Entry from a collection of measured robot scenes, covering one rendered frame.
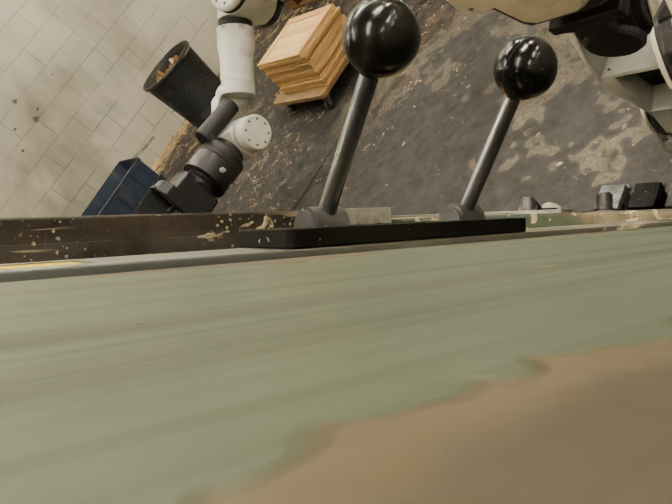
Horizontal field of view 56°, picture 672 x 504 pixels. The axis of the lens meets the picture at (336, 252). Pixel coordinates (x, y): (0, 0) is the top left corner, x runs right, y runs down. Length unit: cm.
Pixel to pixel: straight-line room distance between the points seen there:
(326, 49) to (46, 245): 327
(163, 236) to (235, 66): 39
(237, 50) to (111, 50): 489
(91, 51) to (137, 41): 43
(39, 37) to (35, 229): 507
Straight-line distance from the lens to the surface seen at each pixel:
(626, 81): 139
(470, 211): 43
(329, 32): 410
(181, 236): 102
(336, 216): 34
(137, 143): 609
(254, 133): 119
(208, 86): 515
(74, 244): 96
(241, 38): 125
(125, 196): 495
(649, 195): 121
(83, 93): 599
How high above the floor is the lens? 164
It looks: 33 degrees down
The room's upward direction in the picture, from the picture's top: 49 degrees counter-clockwise
